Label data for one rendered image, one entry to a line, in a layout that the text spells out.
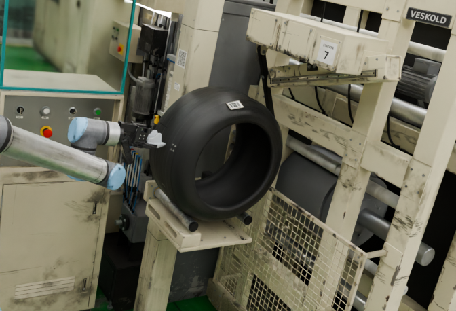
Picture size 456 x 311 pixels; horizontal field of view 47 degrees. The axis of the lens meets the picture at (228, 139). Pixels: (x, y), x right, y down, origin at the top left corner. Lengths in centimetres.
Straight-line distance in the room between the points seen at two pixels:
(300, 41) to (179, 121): 58
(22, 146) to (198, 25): 107
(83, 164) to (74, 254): 115
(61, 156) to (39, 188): 94
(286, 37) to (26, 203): 139
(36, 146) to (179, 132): 67
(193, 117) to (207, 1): 55
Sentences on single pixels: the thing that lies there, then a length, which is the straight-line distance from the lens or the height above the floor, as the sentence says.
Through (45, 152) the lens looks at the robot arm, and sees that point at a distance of 162.
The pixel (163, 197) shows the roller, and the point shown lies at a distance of 240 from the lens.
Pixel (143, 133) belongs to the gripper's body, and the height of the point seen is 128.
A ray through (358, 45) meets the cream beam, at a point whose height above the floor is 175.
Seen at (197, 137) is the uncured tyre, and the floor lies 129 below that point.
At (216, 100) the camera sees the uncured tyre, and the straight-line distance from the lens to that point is 210.
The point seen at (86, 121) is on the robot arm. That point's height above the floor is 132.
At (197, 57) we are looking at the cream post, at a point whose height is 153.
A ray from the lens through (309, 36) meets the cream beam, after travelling 213.
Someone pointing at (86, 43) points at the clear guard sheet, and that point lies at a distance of 246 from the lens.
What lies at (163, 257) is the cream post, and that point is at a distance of 273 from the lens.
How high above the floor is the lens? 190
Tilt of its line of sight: 17 degrees down
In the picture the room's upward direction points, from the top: 12 degrees clockwise
